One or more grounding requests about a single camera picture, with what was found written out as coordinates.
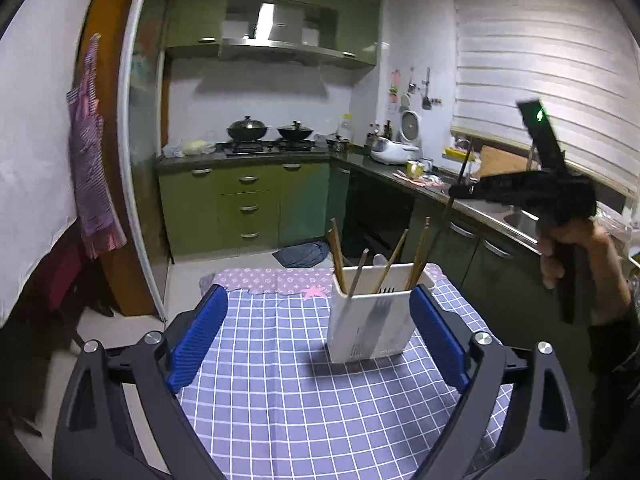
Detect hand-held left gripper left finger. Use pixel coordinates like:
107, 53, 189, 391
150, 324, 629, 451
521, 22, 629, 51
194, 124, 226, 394
52, 284, 228, 480

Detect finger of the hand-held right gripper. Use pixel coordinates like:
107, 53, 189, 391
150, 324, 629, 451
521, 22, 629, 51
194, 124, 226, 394
448, 179, 501, 201

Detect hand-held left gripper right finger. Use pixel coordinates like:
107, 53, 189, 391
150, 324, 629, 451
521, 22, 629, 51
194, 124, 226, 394
409, 284, 586, 480

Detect long bamboo chopstick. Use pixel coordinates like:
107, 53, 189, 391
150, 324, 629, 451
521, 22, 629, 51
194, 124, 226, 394
440, 140, 473, 231

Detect white plastic utensil holder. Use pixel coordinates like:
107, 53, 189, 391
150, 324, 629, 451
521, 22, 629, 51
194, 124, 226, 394
327, 265, 436, 363

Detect bunch of wooden chopsticks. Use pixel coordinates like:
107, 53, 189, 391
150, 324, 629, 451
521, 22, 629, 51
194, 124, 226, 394
327, 216, 443, 296

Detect person's right forearm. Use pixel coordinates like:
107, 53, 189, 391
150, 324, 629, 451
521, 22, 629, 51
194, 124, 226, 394
587, 305, 640, 468

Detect person's right hand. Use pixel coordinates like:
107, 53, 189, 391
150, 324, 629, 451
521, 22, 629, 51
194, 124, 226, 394
537, 217, 631, 323

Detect steel kitchen sink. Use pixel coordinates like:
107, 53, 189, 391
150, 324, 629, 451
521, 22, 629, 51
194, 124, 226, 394
502, 210, 543, 238

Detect wooden cutting board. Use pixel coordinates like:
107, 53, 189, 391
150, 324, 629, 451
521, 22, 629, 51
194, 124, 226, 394
477, 145, 541, 178

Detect pink dish cloth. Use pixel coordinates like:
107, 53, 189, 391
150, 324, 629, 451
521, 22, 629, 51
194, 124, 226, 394
392, 172, 451, 191

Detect green sink base cabinet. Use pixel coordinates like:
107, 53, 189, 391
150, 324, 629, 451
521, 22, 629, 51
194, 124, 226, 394
327, 162, 596, 376

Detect low white rice cooker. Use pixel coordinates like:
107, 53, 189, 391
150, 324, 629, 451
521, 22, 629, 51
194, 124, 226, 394
370, 136, 420, 166

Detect white desk fan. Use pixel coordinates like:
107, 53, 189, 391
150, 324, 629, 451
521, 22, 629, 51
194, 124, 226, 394
399, 110, 426, 153

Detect purple patterned cloth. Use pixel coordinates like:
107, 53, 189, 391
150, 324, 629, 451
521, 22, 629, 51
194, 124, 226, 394
199, 265, 446, 306

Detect blue checked tablecloth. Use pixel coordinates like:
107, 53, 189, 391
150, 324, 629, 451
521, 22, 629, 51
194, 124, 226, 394
172, 280, 516, 480

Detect green stove base cabinet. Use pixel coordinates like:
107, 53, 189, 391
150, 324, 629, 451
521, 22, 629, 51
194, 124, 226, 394
157, 157, 333, 261

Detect dark blue floor rag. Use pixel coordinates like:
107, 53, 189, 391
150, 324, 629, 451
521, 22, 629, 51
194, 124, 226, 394
272, 241, 331, 270

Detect white window blind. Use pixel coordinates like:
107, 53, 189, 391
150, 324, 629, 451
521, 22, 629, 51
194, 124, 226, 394
447, 0, 640, 196

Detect dark red cloth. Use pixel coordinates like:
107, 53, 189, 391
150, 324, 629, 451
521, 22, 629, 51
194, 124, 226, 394
30, 225, 121, 321

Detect dark kitchen countertop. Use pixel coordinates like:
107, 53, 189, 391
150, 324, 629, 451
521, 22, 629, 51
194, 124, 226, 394
155, 142, 626, 261

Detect small black lidded wok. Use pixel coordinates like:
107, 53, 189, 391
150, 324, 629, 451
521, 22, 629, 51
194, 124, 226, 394
276, 120, 316, 142

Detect black gas stove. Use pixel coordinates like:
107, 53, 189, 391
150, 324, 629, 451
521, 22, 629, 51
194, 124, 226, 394
224, 141, 328, 156

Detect purple striped apron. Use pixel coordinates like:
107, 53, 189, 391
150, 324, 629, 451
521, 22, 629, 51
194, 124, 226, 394
66, 34, 128, 260

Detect large black lidded wok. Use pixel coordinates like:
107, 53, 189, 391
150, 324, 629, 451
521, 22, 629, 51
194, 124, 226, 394
226, 116, 271, 143

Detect steel range hood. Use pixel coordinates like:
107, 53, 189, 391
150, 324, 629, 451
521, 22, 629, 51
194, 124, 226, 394
220, 0, 341, 66

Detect white hanging sheet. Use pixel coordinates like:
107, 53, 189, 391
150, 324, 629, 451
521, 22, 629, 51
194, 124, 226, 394
0, 0, 113, 326

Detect green upper kitchen cabinets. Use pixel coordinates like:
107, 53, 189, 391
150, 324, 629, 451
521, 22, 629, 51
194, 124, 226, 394
165, 0, 381, 68

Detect white sliding door frame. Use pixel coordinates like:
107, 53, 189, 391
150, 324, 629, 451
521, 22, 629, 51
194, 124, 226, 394
117, 0, 171, 322

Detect brown wooden door frame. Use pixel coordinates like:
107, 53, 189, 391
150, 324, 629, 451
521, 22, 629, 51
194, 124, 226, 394
75, 0, 166, 316

